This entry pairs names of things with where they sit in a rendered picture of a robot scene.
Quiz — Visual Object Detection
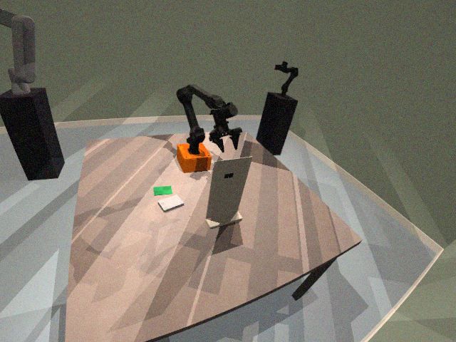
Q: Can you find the green flat square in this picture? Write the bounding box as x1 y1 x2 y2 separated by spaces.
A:
153 186 172 196

